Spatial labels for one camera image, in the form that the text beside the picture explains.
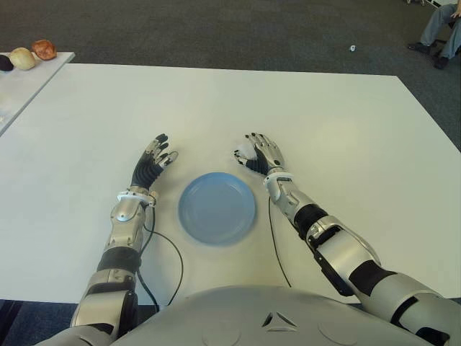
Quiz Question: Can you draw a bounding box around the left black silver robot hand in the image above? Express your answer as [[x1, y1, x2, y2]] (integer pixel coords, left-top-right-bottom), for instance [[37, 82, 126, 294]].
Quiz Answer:
[[130, 133, 180, 189]]

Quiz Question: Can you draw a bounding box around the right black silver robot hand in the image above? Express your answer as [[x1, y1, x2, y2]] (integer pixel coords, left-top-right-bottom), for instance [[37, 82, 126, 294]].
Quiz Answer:
[[232, 131, 284, 177]]

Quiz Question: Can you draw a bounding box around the light blue round plate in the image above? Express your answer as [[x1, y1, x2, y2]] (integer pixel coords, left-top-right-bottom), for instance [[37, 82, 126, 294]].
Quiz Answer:
[[178, 172, 259, 247]]

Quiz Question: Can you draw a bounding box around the white side table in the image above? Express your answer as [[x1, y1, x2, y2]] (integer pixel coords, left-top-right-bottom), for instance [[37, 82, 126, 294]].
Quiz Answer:
[[0, 52, 76, 136]]

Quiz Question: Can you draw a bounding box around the reddish brown round fruit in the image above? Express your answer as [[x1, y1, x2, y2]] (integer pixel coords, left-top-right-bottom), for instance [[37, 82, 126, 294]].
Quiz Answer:
[[31, 39, 58, 61]]

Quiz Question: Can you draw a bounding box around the grey robot torso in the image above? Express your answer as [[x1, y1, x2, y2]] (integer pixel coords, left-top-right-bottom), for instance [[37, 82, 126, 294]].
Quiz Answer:
[[35, 284, 447, 346]]

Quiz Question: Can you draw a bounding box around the beige round fruit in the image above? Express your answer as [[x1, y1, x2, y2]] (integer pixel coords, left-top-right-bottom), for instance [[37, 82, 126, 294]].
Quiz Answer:
[[9, 47, 37, 70]]

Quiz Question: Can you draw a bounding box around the seated person in jeans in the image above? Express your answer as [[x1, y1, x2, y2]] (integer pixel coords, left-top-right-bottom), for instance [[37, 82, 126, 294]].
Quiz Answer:
[[408, 3, 461, 70]]

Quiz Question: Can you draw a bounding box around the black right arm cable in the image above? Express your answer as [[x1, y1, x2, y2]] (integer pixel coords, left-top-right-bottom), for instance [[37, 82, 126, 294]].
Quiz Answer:
[[268, 198, 292, 289]]

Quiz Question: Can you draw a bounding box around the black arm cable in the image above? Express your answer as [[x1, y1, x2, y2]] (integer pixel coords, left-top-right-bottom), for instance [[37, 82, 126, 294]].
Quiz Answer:
[[136, 205, 184, 313], [268, 198, 292, 289]]

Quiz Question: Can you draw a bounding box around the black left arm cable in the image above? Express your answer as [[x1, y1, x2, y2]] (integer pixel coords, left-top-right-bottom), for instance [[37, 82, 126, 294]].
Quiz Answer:
[[136, 205, 184, 313]]

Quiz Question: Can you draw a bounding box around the white frame on floor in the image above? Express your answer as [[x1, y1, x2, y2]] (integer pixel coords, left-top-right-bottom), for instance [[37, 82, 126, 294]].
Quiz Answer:
[[403, 0, 442, 9]]

